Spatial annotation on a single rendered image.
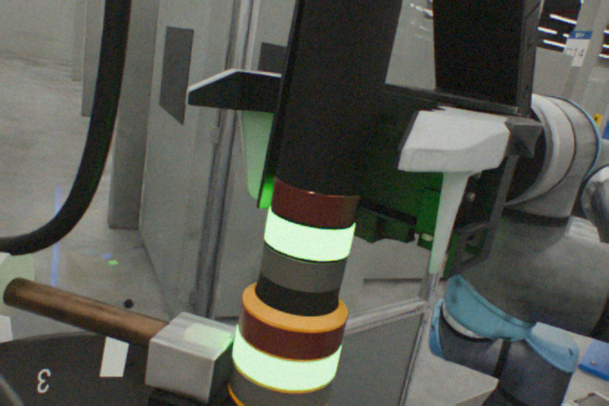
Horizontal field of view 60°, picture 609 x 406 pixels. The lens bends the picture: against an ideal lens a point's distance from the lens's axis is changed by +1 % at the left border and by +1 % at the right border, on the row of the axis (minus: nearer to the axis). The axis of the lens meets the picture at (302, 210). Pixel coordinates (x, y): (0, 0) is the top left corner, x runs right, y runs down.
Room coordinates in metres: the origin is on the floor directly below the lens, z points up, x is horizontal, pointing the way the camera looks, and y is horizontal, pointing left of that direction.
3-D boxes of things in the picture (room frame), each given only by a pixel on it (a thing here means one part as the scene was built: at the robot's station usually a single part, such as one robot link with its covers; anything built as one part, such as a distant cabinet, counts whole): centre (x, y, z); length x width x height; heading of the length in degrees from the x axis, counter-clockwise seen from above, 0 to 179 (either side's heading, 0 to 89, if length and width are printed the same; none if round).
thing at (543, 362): (0.92, -0.49, 1.20); 0.13 x 0.12 x 0.14; 69
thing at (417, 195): (0.29, -0.08, 1.63); 0.12 x 0.08 x 0.09; 143
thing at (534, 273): (0.41, -0.19, 1.54); 0.11 x 0.08 x 0.11; 69
